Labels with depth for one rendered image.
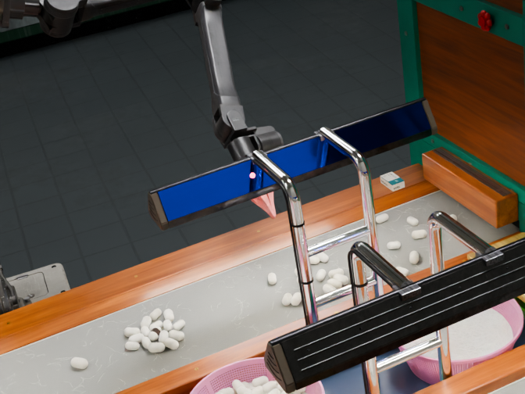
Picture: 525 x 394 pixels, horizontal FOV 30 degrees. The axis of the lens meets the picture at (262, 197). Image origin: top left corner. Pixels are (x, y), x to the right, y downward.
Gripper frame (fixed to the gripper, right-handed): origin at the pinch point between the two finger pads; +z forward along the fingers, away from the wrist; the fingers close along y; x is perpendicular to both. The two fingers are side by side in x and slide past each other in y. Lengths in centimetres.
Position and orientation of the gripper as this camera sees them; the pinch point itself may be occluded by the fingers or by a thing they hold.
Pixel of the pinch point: (273, 214)
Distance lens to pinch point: 223.1
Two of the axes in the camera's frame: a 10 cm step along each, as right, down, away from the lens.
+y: 9.0, -3.3, 2.9
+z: 4.1, 8.5, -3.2
